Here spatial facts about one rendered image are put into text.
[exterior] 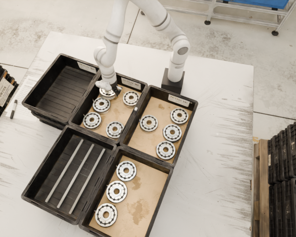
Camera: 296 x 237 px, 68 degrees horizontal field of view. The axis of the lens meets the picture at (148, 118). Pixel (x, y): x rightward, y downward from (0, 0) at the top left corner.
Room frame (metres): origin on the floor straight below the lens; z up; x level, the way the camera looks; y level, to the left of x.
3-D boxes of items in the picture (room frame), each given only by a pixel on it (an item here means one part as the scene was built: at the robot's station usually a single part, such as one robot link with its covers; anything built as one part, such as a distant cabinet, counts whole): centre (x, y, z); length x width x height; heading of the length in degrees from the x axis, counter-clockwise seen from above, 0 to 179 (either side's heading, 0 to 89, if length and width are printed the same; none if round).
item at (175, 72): (0.88, -0.17, 0.89); 0.09 x 0.09 x 0.17; 77
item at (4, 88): (1.01, 1.23, 0.41); 0.31 x 0.02 x 0.16; 167
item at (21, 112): (0.78, 0.80, 0.70); 0.33 x 0.23 x 0.01; 167
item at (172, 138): (0.46, -0.13, 0.86); 0.10 x 0.10 x 0.01
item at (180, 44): (0.87, -0.17, 1.05); 0.09 x 0.09 x 0.17; 14
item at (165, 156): (0.36, -0.09, 0.86); 0.10 x 0.10 x 0.01
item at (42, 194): (0.24, 0.37, 0.87); 0.40 x 0.30 x 0.11; 157
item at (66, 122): (0.72, 0.49, 0.92); 0.40 x 0.30 x 0.02; 157
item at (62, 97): (0.72, 0.49, 0.87); 0.40 x 0.30 x 0.11; 157
